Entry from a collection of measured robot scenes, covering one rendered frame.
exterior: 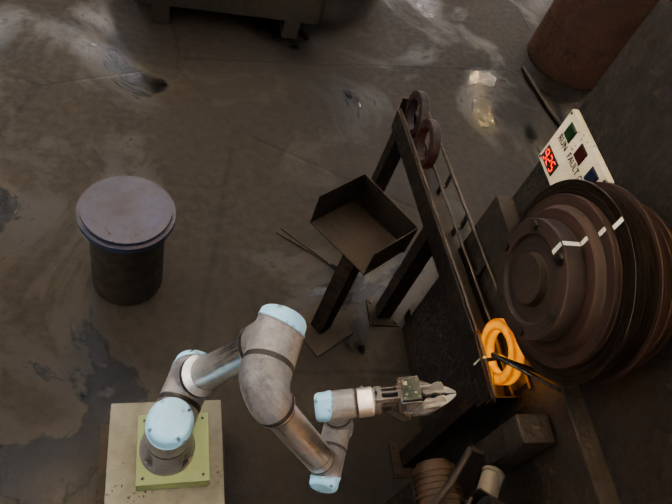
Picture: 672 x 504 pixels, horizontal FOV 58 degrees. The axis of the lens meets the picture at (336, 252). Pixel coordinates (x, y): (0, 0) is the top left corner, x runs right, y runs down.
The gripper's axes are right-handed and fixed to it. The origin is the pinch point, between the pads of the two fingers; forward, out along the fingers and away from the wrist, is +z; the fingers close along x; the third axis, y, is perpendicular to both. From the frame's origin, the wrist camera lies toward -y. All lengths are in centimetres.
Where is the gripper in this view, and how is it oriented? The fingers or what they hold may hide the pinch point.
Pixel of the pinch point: (450, 394)
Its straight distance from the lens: 165.5
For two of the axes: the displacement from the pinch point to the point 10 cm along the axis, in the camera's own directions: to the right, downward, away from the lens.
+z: 9.9, -1.1, 0.3
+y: -0.4, -5.6, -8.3
